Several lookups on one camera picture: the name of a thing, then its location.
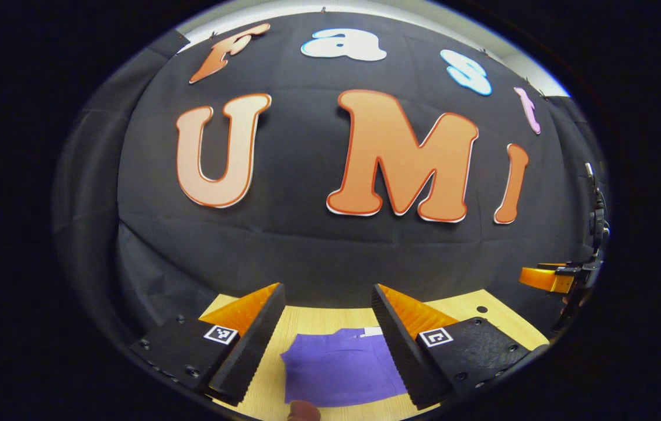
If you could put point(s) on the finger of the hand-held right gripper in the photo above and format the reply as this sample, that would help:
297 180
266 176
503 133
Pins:
543 279

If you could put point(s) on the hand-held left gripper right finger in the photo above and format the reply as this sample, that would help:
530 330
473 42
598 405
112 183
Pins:
400 351

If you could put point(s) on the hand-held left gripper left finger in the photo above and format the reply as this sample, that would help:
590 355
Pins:
257 345

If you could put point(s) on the purple button shirt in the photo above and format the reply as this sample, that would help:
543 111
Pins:
336 368

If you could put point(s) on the black backdrop cloth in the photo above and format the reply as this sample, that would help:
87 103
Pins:
307 257

